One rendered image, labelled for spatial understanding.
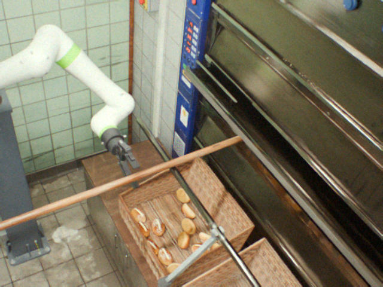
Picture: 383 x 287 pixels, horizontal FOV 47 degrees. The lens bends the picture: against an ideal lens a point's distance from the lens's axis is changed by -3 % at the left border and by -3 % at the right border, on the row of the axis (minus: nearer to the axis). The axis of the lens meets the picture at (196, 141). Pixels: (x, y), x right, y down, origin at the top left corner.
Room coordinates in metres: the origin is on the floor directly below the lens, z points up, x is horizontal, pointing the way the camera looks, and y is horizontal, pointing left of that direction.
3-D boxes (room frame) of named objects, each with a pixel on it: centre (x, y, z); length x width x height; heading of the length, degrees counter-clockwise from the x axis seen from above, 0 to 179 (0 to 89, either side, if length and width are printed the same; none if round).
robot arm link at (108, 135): (1.42, 0.36, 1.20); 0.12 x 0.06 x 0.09; 126
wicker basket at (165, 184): (1.41, 0.01, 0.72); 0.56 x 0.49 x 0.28; 36
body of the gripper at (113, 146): (1.36, 0.32, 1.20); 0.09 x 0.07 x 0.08; 36
